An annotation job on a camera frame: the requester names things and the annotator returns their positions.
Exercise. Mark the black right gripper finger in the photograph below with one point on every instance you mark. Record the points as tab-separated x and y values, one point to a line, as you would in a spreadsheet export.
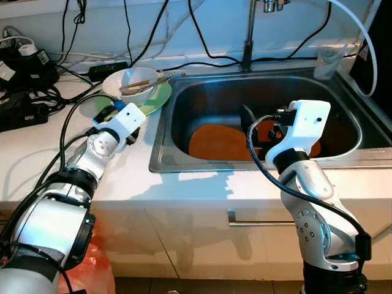
248	117

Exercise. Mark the white ceramic bowl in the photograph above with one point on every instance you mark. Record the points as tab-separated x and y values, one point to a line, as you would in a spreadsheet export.
116	86

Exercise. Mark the silver metal fork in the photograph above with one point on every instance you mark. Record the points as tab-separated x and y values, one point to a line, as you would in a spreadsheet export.
171	78

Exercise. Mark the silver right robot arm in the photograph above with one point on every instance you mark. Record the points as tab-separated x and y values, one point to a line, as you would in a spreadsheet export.
312	184

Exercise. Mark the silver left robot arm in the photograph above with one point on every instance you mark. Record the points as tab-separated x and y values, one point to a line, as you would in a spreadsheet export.
101	147

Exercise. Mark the stainless steel sink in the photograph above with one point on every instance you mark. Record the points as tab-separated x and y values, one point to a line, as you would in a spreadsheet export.
208	104

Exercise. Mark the green plastic plate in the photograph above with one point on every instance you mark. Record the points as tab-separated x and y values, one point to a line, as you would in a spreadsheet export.
158	98

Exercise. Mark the brown wooden chopstick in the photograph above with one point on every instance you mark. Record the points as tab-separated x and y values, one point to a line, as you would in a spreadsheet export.
138	86

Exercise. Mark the black power adapter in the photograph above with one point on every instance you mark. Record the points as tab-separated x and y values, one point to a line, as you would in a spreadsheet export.
109	70

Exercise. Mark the chrome faucet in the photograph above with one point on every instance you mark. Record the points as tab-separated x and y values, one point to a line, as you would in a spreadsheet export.
248	37

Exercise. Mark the clear plastic cup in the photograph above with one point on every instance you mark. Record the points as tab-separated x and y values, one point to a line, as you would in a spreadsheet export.
327	64

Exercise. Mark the black power strip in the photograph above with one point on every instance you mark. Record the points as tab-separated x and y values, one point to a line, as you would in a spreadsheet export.
21	116

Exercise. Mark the white cabinet drawer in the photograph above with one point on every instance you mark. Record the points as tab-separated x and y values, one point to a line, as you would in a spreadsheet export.
184	245

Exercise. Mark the black labelled charger block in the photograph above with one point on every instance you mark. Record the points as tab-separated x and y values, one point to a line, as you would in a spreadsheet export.
27	70

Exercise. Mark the white plug adapter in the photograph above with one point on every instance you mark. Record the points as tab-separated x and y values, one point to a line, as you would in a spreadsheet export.
27	49

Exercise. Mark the red plastic bag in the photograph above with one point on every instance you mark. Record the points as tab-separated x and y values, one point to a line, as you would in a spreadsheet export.
92	269

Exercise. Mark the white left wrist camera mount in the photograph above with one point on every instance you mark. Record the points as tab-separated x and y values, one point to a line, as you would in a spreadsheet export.
125	119

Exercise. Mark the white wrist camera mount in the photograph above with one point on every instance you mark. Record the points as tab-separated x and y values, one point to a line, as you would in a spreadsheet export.
125	119
309	119

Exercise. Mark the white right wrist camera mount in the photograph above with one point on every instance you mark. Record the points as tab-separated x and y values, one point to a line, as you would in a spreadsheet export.
309	119

